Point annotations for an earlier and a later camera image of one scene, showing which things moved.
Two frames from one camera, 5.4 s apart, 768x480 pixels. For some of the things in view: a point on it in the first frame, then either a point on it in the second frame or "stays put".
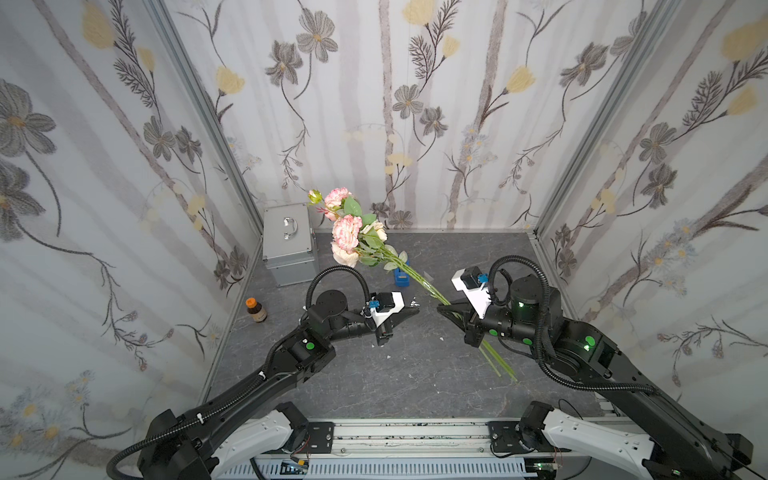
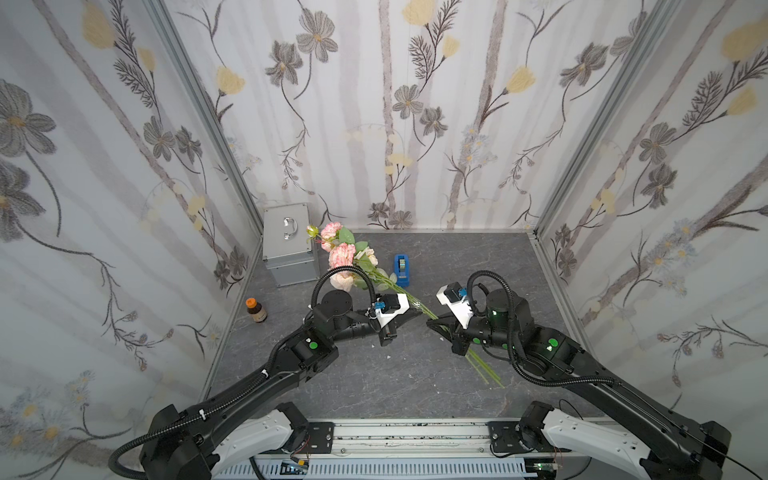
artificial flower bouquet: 357,241 to 352,263
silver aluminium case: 288,244 stays put
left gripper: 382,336 stays put
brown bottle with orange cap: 256,310 stays put
